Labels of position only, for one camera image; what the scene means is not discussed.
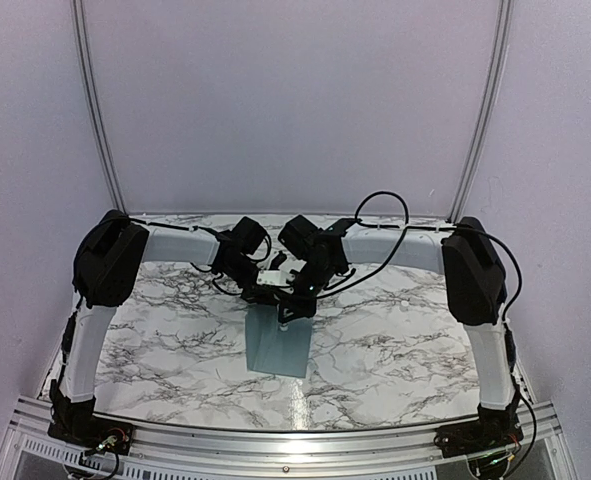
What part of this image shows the right aluminium corner post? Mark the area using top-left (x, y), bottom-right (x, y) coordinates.
top-left (447, 0), bottom-right (515, 221)

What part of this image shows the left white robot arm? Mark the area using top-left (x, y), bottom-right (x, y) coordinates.
top-left (48, 210), bottom-right (277, 445)

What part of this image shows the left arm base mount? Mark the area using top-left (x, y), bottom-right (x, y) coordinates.
top-left (47, 415), bottom-right (134, 455)

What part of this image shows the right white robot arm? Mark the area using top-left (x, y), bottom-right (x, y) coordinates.
top-left (278, 265), bottom-right (479, 430)

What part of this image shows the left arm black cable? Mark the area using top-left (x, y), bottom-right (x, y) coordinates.
top-left (189, 234), bottom-right (274, 297)

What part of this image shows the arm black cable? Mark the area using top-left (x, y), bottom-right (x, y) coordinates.
top-left (189, 234), bottom-right (274, 297)
top-left (319, 191), bottom-right (524, 311)

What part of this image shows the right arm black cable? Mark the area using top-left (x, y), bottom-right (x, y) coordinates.
top-left (319, 191), bottom-right (524, 311)

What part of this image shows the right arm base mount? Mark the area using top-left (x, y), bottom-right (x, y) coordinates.
top-left (433, 419), bottom-right (524, 458)

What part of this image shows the left aluminium corner post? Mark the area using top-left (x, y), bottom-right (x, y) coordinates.
top-left (70, 0), bottom-right (127, 212)

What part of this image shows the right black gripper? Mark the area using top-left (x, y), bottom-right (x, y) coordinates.
top-left (279, 259), bottom-right (340, 322)

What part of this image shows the blue-grey envelope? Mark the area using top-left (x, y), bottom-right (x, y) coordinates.
top-left (245, 305), bottom-right (313, 379)

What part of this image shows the aluminium front rail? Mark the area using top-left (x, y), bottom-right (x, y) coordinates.
top-left (0, 394), bottom-right (576, 480)

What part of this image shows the aluminium corner post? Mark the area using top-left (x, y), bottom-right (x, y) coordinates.
top-left (70, 0), bottom-right (127, 212)
top-left (447, 0), bottom-right (515, 221)

